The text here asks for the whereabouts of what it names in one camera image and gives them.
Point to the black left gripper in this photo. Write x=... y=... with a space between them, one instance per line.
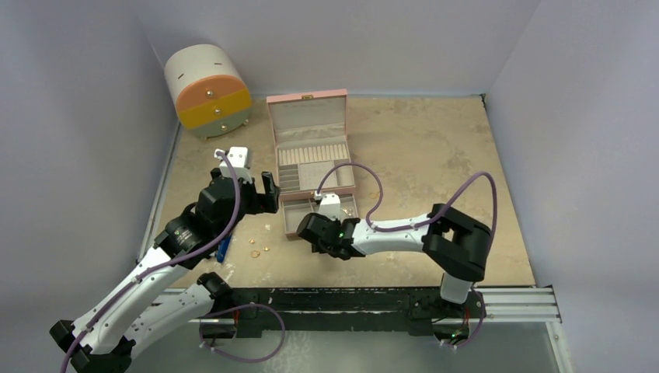
x=265 y=202

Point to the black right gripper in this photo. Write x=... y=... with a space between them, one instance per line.
x=313 y=229

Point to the pink jewelry box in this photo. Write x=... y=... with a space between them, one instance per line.
x=311 y=148

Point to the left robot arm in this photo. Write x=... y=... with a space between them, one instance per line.
x=115 y=331

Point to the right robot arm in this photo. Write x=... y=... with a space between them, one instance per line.
x=456 y=242

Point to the blue stapler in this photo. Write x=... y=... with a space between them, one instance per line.
x=223 y=249

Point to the round pastel drawer organizer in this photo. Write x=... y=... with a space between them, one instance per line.
x=209 y=95

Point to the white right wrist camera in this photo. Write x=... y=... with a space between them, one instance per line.
x=329 y=205

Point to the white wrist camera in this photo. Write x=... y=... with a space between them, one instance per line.
x=329 y=205
x=240 y=159

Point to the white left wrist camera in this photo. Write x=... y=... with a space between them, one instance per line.
x=240 y=159

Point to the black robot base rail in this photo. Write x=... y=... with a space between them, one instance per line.
x=251 y=320

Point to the aluminium frame rail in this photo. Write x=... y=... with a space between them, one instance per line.
x=498 y=304

